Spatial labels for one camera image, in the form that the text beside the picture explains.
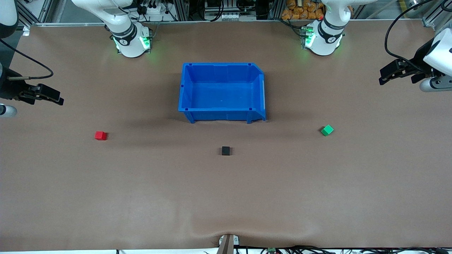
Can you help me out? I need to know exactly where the bag of orange items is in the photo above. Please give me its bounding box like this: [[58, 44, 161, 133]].
[[281, 0, 325, 20]]

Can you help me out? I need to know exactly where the white power strip with plugs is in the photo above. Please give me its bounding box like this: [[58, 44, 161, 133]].
[[139, 2, 167, 17]]

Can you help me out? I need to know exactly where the white terminal block strip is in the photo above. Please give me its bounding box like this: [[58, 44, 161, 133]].
[[206, 12, 257, 22]]

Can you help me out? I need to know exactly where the blue plastic storage bin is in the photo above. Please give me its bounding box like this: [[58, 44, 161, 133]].
[[178, 62, 266, 124]]

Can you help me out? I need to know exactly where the table cover sheet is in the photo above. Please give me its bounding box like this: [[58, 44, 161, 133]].
[[0, 19, 452, 252]]

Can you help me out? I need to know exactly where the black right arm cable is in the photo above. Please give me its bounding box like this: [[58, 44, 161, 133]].
[[0, 38, 54, 81]]

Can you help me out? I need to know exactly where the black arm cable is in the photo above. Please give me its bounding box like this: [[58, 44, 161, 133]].
[[0, 38, 54, 81], [385, 0, 438, 69]]

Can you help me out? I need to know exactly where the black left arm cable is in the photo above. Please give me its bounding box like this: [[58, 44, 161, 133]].
[[385, 0, 438, 69]]

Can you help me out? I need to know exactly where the aluminium frame profile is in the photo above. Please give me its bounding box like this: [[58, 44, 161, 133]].
[[16, 0, 53, 26], [421, 0, 452, 28]]

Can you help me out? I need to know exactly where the metal clamp bracket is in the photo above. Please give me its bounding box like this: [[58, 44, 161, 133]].
[[219, 234, 240, 254]]

